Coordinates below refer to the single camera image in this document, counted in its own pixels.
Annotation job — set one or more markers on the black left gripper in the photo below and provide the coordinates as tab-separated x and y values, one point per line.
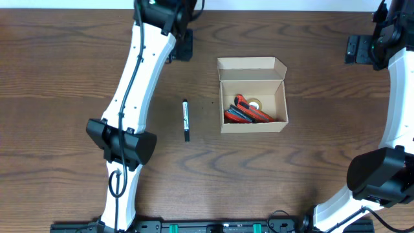
187	50

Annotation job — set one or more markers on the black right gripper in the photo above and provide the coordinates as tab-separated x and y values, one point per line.
362	54

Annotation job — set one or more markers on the black whiteboard marker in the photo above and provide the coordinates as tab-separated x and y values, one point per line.
186	120

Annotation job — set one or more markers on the red utility knife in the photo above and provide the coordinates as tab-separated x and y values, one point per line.
258	116

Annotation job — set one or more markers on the red black stapler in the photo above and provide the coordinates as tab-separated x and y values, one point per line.
234	114

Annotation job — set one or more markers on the cardboard box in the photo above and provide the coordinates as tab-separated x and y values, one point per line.
253	77

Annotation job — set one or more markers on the yellow clear tape roll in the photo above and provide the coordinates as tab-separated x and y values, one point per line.
254	102

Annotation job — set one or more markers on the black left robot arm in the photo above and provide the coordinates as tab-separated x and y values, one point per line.
159	35

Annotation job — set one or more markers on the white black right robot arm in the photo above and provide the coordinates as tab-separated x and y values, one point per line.
384	177

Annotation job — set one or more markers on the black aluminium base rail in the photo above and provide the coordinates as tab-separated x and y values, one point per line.
274	225

